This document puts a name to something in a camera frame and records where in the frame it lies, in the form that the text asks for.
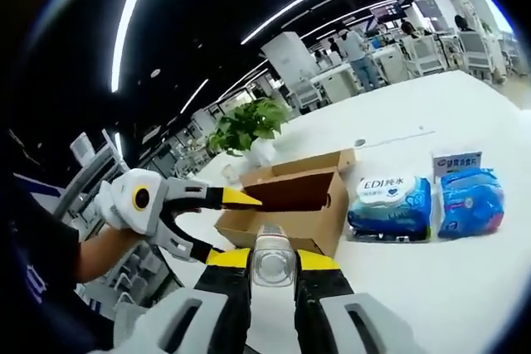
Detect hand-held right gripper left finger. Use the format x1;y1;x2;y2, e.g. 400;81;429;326
134;247;253;354

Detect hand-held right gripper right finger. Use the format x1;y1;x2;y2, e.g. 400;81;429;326
293;248;422;354

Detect small white box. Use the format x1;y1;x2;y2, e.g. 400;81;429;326
250;223;296;288

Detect brown cardboard shoe box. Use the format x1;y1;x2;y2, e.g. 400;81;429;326
214;148;357;259

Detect white blue soft wipes pack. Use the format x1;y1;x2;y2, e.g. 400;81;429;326
347;173;433;243

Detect blue soft tissue pack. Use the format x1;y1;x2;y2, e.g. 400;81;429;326
437;167;506;240

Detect small white blue carton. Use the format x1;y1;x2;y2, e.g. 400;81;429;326
431;150;483;184

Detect white metal shelf rack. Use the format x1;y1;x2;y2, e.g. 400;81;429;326
53;129;132;222

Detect green potted plant white pot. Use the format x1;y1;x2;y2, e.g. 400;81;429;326
206;97;291;164

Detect person's navy shirt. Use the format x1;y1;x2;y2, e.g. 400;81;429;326
0;133;107;354

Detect long curved ceiling strip light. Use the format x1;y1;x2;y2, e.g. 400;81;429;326
241;0;464;46

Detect group of white office chairs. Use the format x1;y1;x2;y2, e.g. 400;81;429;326
285;30;515;114

